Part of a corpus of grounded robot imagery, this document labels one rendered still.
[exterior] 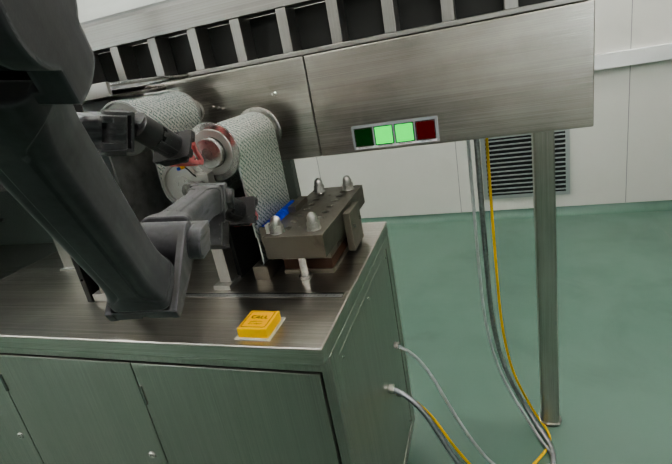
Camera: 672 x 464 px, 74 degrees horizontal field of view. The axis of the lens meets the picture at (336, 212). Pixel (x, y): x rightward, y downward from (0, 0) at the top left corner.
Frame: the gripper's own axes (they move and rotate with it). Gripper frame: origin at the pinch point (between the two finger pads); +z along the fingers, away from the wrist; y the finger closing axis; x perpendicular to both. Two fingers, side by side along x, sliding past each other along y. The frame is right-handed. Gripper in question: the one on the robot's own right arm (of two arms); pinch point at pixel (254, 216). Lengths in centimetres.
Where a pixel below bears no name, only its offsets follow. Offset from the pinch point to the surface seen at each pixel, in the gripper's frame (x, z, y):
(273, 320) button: -25.2, -14.1, 13.4
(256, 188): 7.5, 0.0, 0.3
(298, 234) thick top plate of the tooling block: -5.5, -2.1, 13.5
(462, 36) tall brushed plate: 45, 9, 54
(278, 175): 14.2, 12.4, 0.3
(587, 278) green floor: -11, 192, 107
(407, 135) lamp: 24.7, 20.5, 36.8
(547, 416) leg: -65, 92, 73
